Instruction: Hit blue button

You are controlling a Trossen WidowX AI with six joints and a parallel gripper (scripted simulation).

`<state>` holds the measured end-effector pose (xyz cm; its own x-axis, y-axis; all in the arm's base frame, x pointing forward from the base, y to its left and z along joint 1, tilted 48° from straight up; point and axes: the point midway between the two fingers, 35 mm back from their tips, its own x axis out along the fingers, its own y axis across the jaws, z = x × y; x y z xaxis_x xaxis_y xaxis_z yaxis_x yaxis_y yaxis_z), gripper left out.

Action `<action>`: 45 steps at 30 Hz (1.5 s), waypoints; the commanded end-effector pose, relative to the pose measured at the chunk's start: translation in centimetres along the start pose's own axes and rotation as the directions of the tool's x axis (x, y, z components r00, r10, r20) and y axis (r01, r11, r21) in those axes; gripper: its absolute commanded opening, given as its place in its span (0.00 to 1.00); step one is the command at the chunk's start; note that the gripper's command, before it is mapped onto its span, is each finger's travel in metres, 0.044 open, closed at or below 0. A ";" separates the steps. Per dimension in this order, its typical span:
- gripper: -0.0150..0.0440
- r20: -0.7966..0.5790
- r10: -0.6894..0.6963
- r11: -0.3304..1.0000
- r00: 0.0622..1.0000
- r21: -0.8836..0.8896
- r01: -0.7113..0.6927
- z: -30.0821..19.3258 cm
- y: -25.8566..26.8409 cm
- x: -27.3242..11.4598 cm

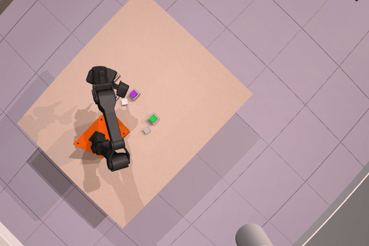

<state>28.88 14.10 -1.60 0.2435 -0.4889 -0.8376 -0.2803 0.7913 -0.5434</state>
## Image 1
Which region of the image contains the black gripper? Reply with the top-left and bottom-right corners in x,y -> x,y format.
86,70 -> 129,98

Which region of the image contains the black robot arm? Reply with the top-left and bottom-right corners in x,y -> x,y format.
89,66 -> 130,172

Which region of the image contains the green button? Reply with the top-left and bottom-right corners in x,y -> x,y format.
147,113 -> 159,125

